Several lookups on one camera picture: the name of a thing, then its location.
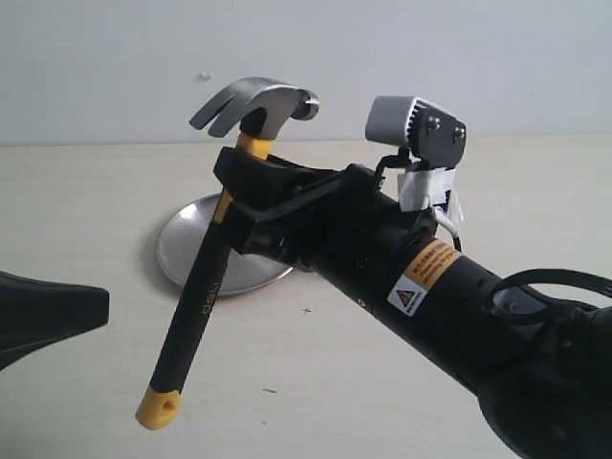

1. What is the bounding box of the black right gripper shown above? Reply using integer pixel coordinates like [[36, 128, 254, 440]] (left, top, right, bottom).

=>
[[213, 147, 459, 287]]

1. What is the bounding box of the yellow black claw hammer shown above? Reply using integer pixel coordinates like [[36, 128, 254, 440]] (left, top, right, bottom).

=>
[[135, 76, 319, 431]]

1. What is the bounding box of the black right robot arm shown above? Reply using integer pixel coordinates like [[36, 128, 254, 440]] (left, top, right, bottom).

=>
[[214, 147, 611, 458]]

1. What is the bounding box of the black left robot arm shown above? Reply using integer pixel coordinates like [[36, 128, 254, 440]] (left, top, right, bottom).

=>
[[1, 272, 110, 369]]

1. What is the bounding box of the round steel plate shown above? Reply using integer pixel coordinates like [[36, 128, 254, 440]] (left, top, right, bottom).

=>
[[156, 193, 292, 296]]

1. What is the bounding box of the right wrist camera with tape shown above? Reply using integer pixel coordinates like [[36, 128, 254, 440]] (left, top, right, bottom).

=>
[[365, 96, 467, 235]]

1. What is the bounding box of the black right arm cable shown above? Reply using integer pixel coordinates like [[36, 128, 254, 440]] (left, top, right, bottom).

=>
[[482, 270, 612, 331]]

